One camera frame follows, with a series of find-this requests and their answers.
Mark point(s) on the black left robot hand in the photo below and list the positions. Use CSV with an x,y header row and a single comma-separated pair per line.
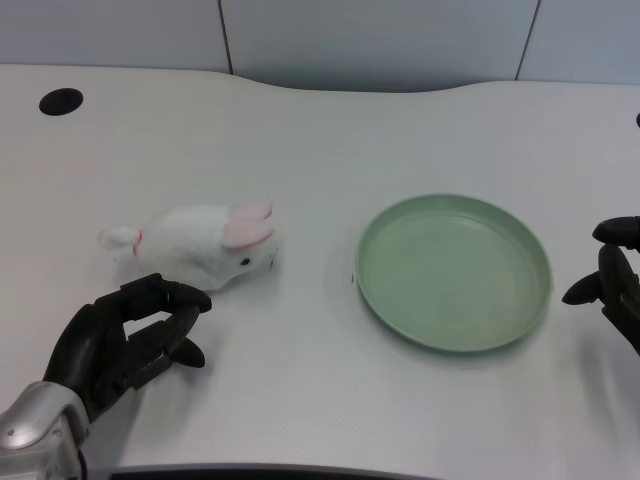
x,y
92,340

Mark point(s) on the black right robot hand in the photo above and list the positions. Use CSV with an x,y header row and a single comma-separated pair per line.
x,y
616,280

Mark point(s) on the white plush rabbit doll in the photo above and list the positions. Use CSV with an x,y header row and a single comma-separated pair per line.
x,y
197,245

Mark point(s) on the green round plate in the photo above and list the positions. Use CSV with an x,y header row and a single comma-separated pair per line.
x,y
452,272

